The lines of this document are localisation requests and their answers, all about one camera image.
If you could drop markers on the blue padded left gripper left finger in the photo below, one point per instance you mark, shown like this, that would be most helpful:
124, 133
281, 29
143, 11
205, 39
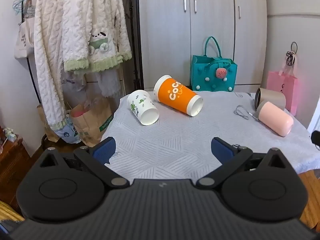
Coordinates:
95, 158

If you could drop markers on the white patterned tablecloth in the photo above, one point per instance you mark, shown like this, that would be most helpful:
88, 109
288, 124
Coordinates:
178, 146

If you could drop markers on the pink paper gift bag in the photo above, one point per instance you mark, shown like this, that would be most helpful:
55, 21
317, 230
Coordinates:
286, 82

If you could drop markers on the blue clothes hangers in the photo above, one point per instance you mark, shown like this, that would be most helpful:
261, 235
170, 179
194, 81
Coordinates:
22, 6

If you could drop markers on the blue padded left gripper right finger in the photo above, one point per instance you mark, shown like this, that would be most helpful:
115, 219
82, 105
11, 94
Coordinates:
232, 159

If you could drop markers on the teal felt tote bag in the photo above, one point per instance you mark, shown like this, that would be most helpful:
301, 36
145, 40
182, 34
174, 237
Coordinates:
213, 74

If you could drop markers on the beige metal tumbler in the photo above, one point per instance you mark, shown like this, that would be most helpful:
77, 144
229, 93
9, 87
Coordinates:
277, 98

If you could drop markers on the white canvas tote bag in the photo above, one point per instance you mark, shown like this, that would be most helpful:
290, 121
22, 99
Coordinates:
24, 46

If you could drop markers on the orange coco paper cup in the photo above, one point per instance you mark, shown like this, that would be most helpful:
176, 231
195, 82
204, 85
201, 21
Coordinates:
172, 93

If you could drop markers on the white fleece jacket green trim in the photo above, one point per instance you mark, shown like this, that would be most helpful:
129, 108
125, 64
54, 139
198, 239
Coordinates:
94, 35

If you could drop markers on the brown paper shopping bag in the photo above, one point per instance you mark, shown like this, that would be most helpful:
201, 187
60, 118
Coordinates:
91, 119

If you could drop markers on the pink tumbler with grey lid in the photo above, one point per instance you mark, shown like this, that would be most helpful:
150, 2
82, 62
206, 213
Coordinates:
275, 118

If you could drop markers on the white paper cup green leaves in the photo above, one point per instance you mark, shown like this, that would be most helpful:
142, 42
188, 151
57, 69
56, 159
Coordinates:
141, 105

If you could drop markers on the dark wooden side cabinet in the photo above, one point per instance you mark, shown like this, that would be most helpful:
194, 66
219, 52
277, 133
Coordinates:
15, 163

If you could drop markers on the grey wooden wardrobe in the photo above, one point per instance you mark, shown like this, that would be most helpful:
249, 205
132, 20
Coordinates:
173, 31

